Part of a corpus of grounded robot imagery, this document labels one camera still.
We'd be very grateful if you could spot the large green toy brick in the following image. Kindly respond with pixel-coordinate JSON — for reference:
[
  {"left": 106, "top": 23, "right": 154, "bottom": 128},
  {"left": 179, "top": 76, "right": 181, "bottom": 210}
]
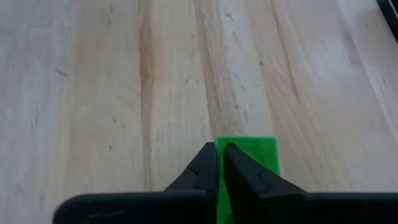
[{"left": 214, "top": 136, "right": 281, "bottom": 224}]

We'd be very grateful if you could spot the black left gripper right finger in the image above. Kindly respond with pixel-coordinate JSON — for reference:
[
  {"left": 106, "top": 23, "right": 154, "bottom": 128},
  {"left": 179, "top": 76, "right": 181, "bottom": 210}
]
[{"left": 223, "top": 142, "right": 398, "bottom": 224}]

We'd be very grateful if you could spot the black metal table frame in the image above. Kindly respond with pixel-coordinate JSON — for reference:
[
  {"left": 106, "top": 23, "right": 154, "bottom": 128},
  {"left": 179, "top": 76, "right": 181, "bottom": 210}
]
[{"left": 377, "top": 0, "right": 398, "bottom": 44}]

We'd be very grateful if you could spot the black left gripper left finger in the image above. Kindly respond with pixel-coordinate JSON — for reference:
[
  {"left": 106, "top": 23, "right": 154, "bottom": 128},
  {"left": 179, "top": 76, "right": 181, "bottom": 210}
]
[{"left": 52, "top": 142, "right": 219, "bottom": 224}]

